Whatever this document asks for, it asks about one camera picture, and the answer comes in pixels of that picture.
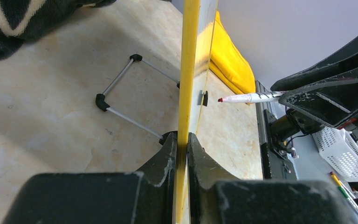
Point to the black floral pillow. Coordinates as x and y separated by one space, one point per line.
23 20

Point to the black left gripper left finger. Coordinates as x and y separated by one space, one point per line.
143 196

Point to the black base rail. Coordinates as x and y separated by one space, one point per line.
275 161

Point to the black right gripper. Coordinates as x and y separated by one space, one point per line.
325 94

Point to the whiteboard wire stand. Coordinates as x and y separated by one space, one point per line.
126 95

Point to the yellow cloth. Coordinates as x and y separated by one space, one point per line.
228 64

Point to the yellow framed whiteboard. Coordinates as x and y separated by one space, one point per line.
197 37

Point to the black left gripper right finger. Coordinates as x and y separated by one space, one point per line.
218 197

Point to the white plastic basket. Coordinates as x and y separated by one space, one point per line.
340 150

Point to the black right whiteboard foot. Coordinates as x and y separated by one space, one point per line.
203 98

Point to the yellow green pens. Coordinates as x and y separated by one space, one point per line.
344 192

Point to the white red capped marker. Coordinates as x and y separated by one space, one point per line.
250 98

